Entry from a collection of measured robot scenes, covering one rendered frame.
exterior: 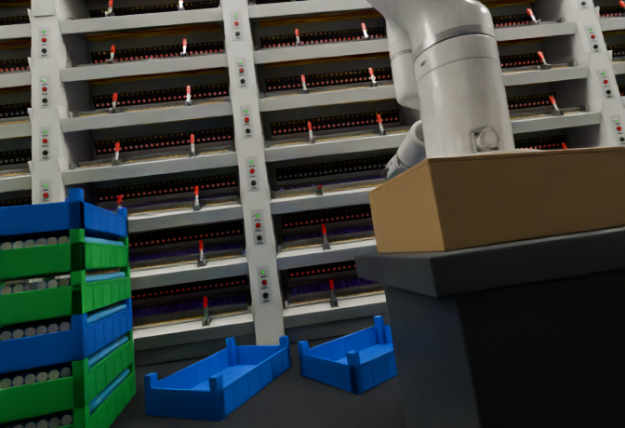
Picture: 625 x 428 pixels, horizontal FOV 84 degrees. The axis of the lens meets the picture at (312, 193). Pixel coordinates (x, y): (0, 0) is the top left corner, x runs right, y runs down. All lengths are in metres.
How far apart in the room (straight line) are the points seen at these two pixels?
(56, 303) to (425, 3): 0.81
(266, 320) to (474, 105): 0.95
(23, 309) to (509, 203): 0.80
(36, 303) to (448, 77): 0.79
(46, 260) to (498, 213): 0.76
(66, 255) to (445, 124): 0.71
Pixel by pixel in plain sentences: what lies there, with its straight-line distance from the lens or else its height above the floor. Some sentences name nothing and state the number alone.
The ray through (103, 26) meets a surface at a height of 1.23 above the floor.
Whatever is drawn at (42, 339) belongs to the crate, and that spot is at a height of 0.21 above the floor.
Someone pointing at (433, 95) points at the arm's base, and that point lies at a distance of 0.55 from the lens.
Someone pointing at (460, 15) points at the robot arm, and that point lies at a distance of 0.59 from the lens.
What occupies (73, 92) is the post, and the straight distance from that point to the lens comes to 1.67.
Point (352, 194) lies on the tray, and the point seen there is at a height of 0.47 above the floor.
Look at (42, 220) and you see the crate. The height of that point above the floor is 0.42.
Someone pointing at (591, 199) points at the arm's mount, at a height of 0.31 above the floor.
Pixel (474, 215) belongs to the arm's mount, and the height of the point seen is 0.31.
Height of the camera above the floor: 0.30
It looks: 9 degrees up
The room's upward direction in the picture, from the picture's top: 8 degrees counter-clockwise
